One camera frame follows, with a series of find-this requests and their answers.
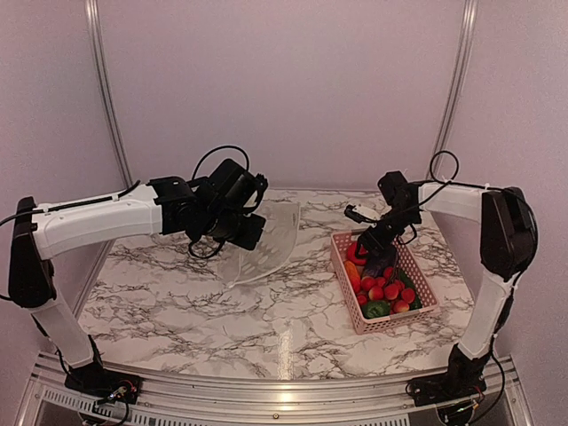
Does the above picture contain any clear zip top bag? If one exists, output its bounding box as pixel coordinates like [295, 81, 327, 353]
[217, 201, 301, 288]

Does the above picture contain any red crinkled fruit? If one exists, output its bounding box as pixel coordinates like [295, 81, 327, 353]
[346, 241, 368, 266]

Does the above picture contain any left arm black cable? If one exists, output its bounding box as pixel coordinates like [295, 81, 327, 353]
[0, 146, 252, 303]

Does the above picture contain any front aluminium rail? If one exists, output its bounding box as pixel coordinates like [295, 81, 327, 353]
[15, 352, 534, 425]

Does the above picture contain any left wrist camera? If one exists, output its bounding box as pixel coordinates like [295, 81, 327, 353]
[252, 173, 268, 197]

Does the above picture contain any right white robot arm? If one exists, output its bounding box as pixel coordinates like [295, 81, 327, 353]
[344, 171, 538, 404]

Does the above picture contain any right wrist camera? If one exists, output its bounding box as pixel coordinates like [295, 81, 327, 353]
[344, 204, 381, 224]

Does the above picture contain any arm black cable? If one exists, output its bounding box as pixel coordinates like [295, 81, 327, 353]
[398, 150, 540, 285]
[0, 146, 252, 303]

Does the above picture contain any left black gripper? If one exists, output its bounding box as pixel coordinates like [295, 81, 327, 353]
[201, 206, 266, 250]

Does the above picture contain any aluminium frame post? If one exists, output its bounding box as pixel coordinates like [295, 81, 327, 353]
[84, 0, 134, 187]
[430, 0, 478, 172]

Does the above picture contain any bunch of red strawberries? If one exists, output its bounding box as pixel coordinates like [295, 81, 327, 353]
[356, 266, 414, 316]

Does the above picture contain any dark green cucumber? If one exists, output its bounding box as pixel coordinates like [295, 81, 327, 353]
[396, 268, 422, 310]

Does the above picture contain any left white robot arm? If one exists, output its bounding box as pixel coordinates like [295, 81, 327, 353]
[8, 159, 268, 395]

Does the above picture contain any right aluminium frame post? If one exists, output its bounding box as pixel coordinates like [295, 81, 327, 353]
[430, 0, 478, 172]

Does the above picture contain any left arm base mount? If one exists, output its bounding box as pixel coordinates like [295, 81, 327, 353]
[64, 335, 142, 405]

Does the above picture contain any purple eggplant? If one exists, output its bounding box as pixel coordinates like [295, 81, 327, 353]
[362, 246, 398, 278]

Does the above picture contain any left aluminium frame post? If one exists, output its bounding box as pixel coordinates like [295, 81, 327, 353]
[84, 0, 134, 187]

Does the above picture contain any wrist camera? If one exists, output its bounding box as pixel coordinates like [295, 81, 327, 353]
[344, 204, 381, 224]
[252, 173, 268, 197]

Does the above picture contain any pink plastic basket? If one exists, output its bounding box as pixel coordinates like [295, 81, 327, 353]
[330, 231, 438, 335]

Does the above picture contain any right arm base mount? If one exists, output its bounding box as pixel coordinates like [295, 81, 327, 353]
[405, 344, 491, 406]

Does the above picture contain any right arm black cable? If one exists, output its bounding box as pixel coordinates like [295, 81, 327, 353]
[398, 150, 540, 285]

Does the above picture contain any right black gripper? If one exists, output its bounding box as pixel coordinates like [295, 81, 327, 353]
[353, 206, 419, 258]

